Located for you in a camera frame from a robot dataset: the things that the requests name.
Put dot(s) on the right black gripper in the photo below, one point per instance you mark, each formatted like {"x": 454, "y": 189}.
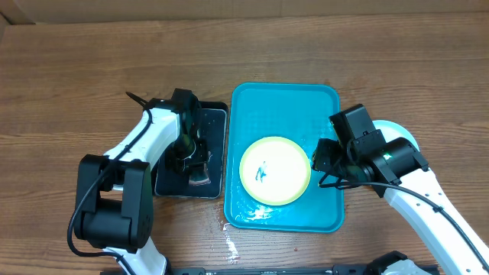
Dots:
{"x": 326, "y": 158}

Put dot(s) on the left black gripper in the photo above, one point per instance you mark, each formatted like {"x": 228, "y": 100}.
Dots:
{"x": 183, "y": 168}

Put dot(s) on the green and orange sponge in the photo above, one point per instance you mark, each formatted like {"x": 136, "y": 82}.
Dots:
{"x": 198, "y": 169}

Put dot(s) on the yellow-green plate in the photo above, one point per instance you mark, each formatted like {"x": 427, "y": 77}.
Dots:
{"x": 275, "y": 171}

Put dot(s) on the light blue plate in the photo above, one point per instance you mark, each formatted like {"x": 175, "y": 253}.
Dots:
{"x": 391, "y": 131}

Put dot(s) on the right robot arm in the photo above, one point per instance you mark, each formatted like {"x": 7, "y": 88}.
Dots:
{"x": 400, "y": 174}

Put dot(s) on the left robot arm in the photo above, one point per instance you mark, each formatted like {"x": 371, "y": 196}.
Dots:
{"x": 114, "y": 212}

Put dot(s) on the black rectangular water tray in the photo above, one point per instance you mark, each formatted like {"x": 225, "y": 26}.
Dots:
{"x": 211, "y": 127}

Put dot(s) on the teal plastic serving tray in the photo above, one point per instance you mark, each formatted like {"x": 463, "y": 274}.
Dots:
{"x": 299, "y": 112}

